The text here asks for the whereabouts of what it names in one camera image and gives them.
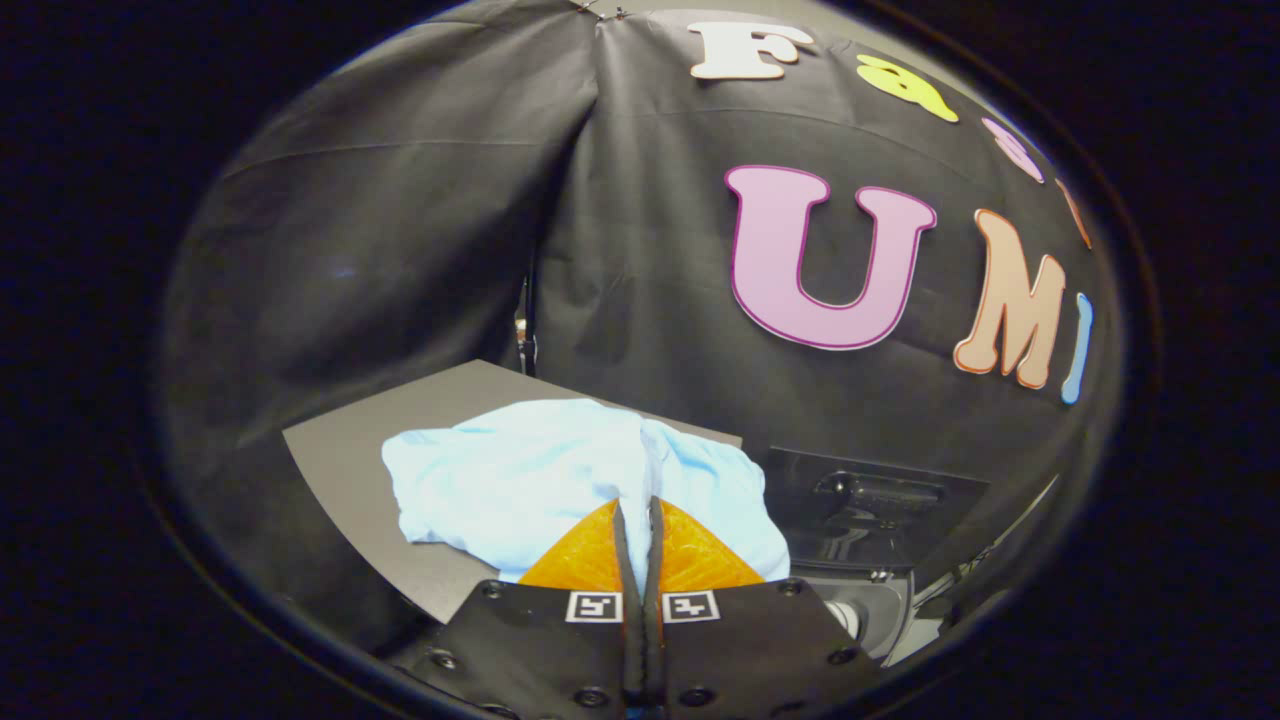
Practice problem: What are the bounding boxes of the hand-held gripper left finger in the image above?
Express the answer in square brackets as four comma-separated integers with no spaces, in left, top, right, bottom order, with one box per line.
[395,497,647,720]

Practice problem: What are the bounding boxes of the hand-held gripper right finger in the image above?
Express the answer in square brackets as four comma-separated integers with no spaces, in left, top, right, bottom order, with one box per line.
[645,495,889,720]

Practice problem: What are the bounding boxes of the light blue garment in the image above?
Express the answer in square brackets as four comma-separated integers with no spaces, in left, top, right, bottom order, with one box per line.
[382,398,791,591]

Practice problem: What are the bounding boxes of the white cabinet with dark top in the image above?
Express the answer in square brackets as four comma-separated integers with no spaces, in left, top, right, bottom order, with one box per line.
[283,360,743,626]

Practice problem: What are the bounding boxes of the metal backdrop stand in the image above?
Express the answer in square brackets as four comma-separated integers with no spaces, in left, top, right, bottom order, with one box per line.
[514,278,541,378]

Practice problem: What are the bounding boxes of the black backdrop cloth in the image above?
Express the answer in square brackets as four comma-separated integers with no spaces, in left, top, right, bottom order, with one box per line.
[160,0,1126,651]

